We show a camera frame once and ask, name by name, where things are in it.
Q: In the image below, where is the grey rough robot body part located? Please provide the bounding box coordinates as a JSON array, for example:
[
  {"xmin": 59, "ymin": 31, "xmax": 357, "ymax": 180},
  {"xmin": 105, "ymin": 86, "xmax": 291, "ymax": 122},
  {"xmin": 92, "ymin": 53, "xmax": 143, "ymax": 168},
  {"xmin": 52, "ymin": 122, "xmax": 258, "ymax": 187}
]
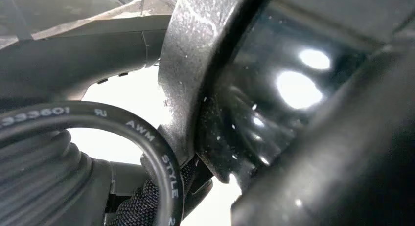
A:
[{"xmin": 157, "ymin": 0, "xmax": 260, "ymax": 168}]

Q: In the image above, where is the black braided cable sleeve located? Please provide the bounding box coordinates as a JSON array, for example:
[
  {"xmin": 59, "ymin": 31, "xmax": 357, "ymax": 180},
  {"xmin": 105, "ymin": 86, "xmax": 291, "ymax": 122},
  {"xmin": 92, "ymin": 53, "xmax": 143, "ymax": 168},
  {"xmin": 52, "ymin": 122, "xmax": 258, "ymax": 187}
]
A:
[{"xmin": 108, "ymin": 156, "xmax": 199, "ymax": 226}]

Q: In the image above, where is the black printed cable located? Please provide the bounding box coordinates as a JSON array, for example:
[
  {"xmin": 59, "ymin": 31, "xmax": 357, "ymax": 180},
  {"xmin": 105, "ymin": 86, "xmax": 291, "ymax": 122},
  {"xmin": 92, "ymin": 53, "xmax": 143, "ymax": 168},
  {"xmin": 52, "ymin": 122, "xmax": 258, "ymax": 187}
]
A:
[{"xmin": 0, "ymin": 100, "xmax": 185, "ymax": 226}]

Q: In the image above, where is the dark grey robot body shell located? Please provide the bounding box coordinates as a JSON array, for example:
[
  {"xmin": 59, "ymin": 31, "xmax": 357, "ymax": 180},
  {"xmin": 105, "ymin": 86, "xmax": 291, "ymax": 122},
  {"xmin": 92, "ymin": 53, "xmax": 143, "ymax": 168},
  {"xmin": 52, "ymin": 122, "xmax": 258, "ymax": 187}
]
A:
[{"xmin": 230, "ymin": 23, "xmax": 415, "ymax": 226}]

